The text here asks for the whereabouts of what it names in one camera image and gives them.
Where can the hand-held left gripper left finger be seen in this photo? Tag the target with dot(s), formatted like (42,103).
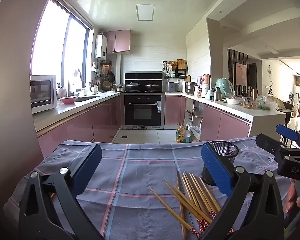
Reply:
(88,167)

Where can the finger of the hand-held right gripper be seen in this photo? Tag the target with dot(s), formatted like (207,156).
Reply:
(267,142)
(287,132)

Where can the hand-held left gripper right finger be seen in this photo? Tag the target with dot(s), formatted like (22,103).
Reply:
(216,167)

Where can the black mesh utensil holder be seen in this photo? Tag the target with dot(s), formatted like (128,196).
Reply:
(227,155)

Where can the pile of wooden chopsticks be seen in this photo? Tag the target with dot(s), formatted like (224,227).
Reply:
(197,195)

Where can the hanging kitchen utensils rack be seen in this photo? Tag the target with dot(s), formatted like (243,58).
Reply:
(105,73)

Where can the standing fan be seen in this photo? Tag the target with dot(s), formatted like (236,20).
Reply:
(291,96)

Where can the bag of green vegetables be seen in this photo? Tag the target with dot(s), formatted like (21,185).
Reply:
(263,103)

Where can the white plastic bag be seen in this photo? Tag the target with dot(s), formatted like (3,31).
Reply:
(195,132)

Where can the dark cooking oil bottle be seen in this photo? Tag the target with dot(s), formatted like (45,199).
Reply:
(188,135)

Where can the clear container of nuts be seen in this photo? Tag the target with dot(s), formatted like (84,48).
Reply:
(248,103)

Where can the long pink base cabinets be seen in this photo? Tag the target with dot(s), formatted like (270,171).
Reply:
(77,125)

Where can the yellow cooking oil bottle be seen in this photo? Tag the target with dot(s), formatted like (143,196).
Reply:
(180,133)

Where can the blue checked tablecloth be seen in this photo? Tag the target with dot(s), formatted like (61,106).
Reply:
(140,170)

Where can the white bowl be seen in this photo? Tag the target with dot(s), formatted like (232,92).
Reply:
(233,101)

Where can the pink bowl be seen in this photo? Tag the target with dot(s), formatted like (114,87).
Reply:
(68,100)

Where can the green air fryer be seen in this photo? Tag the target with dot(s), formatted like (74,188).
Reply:
(223,87)

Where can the pink cabinet beside oven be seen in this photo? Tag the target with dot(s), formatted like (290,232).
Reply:
(173,110)

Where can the white dotted vase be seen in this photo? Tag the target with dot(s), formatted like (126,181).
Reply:
(95,88)

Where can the black built-in stove oven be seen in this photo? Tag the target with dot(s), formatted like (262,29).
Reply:
(143,110)

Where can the steel stockpot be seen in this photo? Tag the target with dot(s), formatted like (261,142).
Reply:
(190,88)

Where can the steel kitchen faucet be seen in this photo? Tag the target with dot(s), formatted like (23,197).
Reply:
(70,85)

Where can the small steel kettle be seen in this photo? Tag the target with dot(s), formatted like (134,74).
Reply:
(119,88)

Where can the pink thermos jug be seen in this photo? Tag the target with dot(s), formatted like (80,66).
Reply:
(206,81)

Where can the white countertop oven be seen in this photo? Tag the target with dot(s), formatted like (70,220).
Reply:
(42,93)

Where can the silver rice cooker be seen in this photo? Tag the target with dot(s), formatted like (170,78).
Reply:
(172,87)

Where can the black lidded wok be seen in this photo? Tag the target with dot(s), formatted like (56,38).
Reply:
(152,86)
(133,85)

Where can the wooden cutting board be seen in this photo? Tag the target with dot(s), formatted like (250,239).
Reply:
(181,64)

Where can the white water heater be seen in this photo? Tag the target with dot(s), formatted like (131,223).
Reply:
(101,46)

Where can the kitchen window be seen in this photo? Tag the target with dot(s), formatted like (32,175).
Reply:
(55,42)

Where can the ceiling light panel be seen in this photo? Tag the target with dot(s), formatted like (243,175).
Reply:
(145,12)

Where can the wall clock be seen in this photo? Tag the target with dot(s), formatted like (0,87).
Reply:
(269,70)

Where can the pink wall painting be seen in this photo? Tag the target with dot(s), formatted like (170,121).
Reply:
(240,73)

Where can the black wall rack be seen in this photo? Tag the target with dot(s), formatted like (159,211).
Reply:
(173,73)

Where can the pink wall cabinet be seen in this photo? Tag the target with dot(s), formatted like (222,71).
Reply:
(117,41)

